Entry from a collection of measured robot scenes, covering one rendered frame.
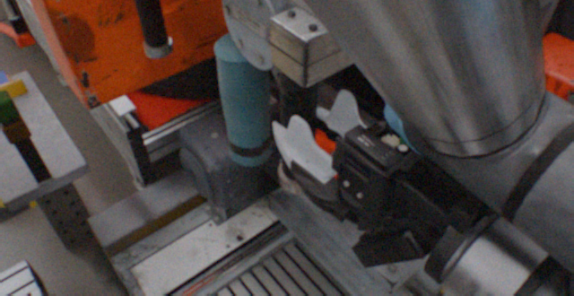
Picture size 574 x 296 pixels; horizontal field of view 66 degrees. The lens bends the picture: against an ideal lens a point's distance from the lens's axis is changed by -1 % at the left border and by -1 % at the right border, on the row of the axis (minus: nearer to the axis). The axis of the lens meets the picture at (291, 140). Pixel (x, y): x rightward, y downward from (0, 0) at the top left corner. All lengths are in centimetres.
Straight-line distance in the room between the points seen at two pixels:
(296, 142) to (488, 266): 19
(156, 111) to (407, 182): 111
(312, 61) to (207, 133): 73
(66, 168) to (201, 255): 44
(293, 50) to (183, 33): 68
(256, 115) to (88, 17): 37
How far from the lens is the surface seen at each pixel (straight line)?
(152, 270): 127
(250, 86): 76
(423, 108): 19
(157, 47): 72
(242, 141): 84
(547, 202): 26
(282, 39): 39
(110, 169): 165
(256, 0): 55
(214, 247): 127
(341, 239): 112
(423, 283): 117
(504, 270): 33
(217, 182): 105
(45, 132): 115
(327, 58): 39
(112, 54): 99
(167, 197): 134
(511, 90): 20
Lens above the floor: 114
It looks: 45 degrees down
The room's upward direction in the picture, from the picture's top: straight up
